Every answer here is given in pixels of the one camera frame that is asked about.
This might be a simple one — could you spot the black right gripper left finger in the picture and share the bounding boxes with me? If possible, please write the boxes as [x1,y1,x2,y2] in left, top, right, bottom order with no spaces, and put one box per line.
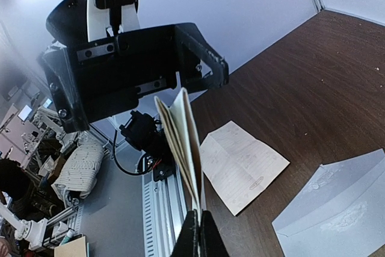
[170,210,200,257]

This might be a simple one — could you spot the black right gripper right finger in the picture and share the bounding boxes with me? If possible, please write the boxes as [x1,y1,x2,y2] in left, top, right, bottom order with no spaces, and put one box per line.
[200,211,229,257]

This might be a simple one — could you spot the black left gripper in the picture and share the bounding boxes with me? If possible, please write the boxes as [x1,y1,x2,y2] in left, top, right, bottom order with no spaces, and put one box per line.
[40,23,229,133]

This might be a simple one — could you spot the beige ornate letter sheet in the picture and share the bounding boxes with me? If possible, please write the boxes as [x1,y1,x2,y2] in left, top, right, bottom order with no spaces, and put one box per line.
[154,87,204,213]

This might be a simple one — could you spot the grey envelope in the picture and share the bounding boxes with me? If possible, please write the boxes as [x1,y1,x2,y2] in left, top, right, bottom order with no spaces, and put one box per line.
[272,149,384,256]

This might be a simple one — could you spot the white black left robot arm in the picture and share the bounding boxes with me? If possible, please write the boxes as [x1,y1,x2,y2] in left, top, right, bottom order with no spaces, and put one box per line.
[40,0,229,202]

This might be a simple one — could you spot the folded beige paper sheet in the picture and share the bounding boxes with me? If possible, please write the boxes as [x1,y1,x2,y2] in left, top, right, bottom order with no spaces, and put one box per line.
[200,121,290,216]

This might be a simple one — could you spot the cluttered background workbench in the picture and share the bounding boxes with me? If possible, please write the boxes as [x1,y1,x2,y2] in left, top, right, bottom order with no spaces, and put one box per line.
[0,76,88,257]

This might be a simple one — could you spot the aluminium front table rail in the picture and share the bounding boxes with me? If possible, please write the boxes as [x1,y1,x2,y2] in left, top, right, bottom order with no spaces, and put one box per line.
[140,112,193,257]

